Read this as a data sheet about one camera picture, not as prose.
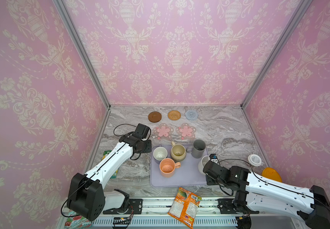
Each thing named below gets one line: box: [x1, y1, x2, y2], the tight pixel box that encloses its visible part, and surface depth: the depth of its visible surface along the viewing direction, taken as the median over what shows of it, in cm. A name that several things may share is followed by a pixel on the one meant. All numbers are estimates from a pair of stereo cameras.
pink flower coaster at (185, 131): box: [175, 122, 196, 141], surface depth 108 cm
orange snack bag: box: [167, 187, 203, 229], surface depth 74 cm
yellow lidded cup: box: [261, 166, 283, 183], surface depth 77 cm
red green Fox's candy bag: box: [64, 209, 93, 229], surface depth 70 cm
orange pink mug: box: [159, 157, 181, 178], surface depth 83 cm
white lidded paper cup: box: [247, 154, 262, 167], surface depth 85 cm
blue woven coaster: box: [185, 109, 199, 121], surface depth 118 cm
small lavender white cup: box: [153, 146, 168, 161], surface depth 88 cm
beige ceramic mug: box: [170, 141, 187, 163], surface depth 87 cm
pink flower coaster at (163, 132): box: [153, 123, 174, 141], surface depth 105 cm
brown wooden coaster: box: [147, 111, 162, 123], surface depth 115 cm
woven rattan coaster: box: [167, 110, 182, 121], surface depth 118 cm
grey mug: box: [185, 139, 207, 159], surface depth 89 cm
